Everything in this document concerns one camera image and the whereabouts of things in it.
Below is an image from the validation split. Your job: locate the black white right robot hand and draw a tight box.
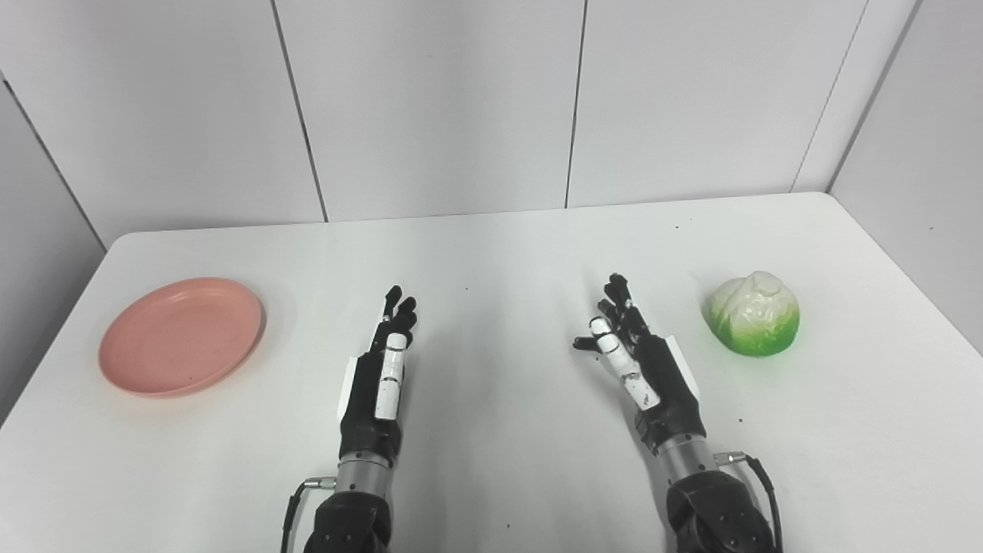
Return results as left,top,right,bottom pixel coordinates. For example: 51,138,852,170
572,273,707,455

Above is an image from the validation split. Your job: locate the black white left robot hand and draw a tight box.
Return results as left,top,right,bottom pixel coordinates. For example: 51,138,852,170
339,286,419,466

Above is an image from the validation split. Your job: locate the green white toy cabbage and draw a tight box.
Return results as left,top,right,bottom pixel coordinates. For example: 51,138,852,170
704,270,801,357

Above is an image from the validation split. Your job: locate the pink round plate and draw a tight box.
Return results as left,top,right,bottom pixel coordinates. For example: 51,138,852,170
98,277,266,398

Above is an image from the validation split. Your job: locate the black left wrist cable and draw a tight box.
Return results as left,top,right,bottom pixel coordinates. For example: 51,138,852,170
280,476,338,553

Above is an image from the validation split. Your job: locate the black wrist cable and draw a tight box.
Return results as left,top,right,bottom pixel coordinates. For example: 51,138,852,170
714,451,785,553
280,476,338,553

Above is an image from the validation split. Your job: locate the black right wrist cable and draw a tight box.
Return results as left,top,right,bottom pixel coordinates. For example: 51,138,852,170
714,451,785,553

